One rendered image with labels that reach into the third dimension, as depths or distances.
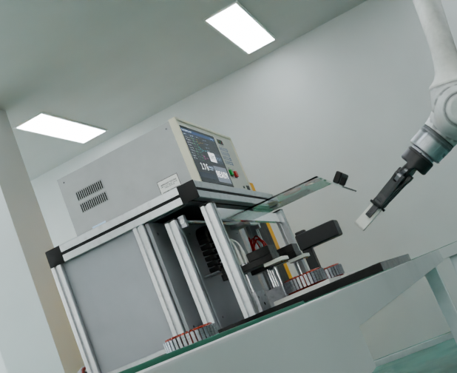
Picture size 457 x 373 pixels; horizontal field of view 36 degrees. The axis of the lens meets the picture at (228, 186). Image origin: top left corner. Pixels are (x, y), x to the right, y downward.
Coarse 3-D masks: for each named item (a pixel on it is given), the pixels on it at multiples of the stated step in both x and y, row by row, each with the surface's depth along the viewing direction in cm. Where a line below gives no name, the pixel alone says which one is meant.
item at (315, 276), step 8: (312, 272) 173; (320, 272) 175; (288, 280) 175; (296, 280) 173; (304, 280) 173; (312, 280) 173; (320, 280) 174; (288, 288) 175; (296, 288) 174; (304, 288) 173
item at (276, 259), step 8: (264, 248) 179; (272, 248) 182; (248, 256) 180; (256, 256) 179; (264, 256) 178; (272, 256) 178; (280, 256) 178; (248, 264) 180; (256, 264) 179; (264, 264) 179; (272, 264) 179; (224, 280) 182; (248, 280) 185
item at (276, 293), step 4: (272, 288) 203; (276, 288) 202; (280, 288) 201; (268, 292) 202; (272, 292) 202; (276, 292) 201; (280, 292) 201; (268, 296) 202; (272, 296) 202; (276, 296) 201; (280, 296) 201; (284, 296) 201; (272, 300) 202; (276, 300) 201; (272, 304) 202
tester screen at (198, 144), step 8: (184, 136) 184; (192, 136) 191; (200, 136) 197; (192, 144) 188; (200, 144) 194; (208, 144) 200; (192, 152) 185; (200, 152) 191; (216, 152) 204; (200, 160) 188; (208, 160) 194; (200, 168) 185; (200, 176) 182; (216, 176) 194
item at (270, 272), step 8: (280, 248) 202; (288, 248) 202; (296, 248) 204; (288, 256) 201; (296, 256) 200; (304, 256) 200; (280, 264) 207; (256, 272) 204; (272, 272) 208; (272, 280) 203
